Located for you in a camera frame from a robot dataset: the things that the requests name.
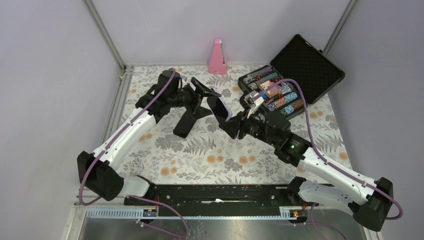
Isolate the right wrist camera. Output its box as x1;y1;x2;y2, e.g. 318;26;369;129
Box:
244;90;264;118

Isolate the playing card deck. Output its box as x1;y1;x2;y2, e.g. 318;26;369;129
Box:
258;80;280;98

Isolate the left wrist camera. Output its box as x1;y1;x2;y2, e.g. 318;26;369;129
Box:
180;76;190;88

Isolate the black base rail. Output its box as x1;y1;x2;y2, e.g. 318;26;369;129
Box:
144;184;311;217

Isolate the floral table mat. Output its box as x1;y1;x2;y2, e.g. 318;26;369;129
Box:
118;64;352;184

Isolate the pink metronome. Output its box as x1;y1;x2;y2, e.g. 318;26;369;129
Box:
207;38;228;75

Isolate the black poker chip case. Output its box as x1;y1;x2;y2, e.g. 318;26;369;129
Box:
237;34;345;120

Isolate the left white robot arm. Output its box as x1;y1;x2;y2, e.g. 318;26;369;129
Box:
77;68;221;206

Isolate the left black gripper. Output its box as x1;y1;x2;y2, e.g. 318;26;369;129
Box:
168;78;221;119

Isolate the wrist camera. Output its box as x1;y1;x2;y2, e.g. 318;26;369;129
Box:
244;90;264;118
180;76;190;88

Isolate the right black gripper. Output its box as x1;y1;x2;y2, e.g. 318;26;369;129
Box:
218;105;279;148

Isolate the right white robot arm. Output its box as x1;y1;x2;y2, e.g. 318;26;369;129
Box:
216;111;394;232

